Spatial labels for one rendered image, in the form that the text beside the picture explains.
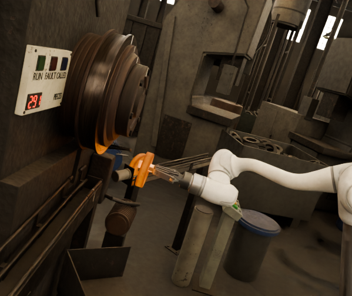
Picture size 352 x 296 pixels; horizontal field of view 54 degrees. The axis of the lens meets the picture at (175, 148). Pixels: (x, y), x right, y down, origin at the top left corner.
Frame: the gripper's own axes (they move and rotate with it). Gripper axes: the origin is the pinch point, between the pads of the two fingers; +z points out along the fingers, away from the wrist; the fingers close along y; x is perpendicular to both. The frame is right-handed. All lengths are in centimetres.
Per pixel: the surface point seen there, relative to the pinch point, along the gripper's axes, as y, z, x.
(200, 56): 256, 0, 60
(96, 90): -33.0, 21.3, 28.9
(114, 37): -19, 24, 47
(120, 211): 14.9, 5.6, -31.2
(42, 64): -53, 31, 34
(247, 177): 186, -86, -34
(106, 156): 10.3, 19.6, -5.4
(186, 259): 48, -39, -63
